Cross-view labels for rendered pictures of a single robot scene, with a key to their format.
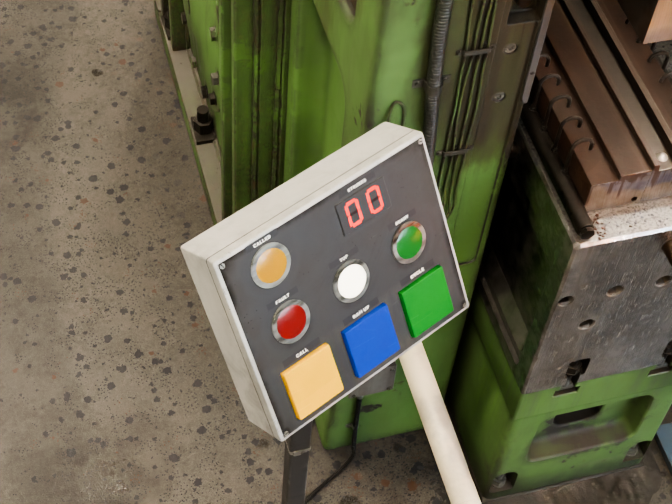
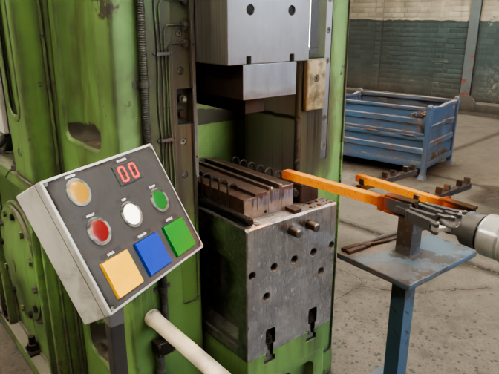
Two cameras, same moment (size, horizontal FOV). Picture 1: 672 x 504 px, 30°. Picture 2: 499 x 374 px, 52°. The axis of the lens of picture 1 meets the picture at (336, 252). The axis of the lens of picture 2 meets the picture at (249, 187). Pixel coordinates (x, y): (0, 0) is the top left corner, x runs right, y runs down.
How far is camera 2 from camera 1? 0.93 m
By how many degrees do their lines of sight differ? 38
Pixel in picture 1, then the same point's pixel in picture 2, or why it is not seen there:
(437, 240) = (174, 202)
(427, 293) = (178, 230)
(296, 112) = not seen: hidden behind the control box
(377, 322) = (154, 241)
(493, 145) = (188, 209)
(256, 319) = (76, 224)
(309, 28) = not seen: hidden behind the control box
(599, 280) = (264, 258)
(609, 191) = (252, 205)
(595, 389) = (283, 355)
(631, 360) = (295, 327)
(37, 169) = not seen: outside the picture
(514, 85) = (190, 166)
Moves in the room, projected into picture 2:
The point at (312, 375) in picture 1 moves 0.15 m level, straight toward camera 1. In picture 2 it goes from (121, 267) to (131, 306)
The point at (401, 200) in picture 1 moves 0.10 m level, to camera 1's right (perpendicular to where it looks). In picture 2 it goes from (148, 175) to (191, 171)
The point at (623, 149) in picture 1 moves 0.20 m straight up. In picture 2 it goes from (251, 188) to (251, 123)
